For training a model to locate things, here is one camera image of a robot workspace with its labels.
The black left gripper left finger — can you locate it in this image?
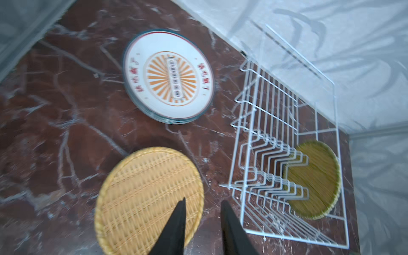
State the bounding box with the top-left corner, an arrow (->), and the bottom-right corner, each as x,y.
149,198 -> 187,255

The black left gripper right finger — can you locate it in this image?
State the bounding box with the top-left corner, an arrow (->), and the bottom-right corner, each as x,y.
221,200 -> 258,255

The beige patterned plate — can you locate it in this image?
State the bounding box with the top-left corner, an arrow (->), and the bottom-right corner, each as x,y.
95,147 -> 205,255
284,140 -> 341,220

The white wire dish rack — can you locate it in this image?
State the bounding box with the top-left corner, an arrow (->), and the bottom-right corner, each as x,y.
224,22 -> 350,249

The white plate with red characters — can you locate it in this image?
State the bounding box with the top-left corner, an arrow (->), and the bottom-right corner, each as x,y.
122,63 -> 192,125

